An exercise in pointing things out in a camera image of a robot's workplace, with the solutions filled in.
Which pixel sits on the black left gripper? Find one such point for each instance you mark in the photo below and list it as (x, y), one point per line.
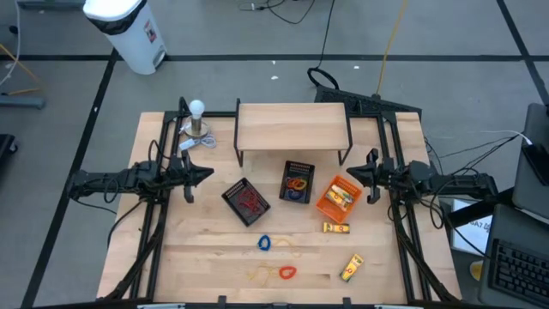
(176, 173)

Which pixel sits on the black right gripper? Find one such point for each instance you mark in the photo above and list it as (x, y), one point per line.
(390, 173)

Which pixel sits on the yellow crayon box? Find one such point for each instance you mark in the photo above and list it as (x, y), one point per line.
(335, 201)
(351, 268)
(343, 194)
(336, 228)

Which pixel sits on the orange plastic basket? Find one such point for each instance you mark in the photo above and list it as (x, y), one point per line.
(328, 213)

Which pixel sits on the yellow rubber band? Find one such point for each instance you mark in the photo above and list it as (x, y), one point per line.
(265, 269)
(295, 250)

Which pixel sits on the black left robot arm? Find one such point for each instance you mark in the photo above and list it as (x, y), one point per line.
(107, 182)

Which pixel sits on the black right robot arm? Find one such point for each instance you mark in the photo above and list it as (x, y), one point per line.
(454, 184)

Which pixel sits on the large black plastic basket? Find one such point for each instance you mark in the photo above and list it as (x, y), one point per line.
(238, 188)

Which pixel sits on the brass lamp base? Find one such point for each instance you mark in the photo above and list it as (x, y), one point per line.
(196, 128)

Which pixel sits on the white light bulb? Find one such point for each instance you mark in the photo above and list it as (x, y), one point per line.
(197, 107)

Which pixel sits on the small black plastic basket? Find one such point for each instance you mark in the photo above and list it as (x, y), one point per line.
(298, 168)

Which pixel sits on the white paper sheet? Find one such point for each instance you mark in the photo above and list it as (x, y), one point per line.
(474, 234)

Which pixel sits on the yellow round object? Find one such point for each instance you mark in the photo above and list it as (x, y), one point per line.
(476, 270)

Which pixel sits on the white trash can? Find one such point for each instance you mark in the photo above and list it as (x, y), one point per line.
(128, 38)

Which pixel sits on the grey closed laptop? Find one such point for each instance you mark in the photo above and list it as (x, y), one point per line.
(529, 193)

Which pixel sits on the black phone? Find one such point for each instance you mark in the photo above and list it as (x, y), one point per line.
(538, 163)

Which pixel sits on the grey table foot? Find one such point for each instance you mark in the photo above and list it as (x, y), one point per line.
(21, 101)
(47, 4)

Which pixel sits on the wooden shelf riser black frame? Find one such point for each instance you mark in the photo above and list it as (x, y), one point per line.
(291, 126)

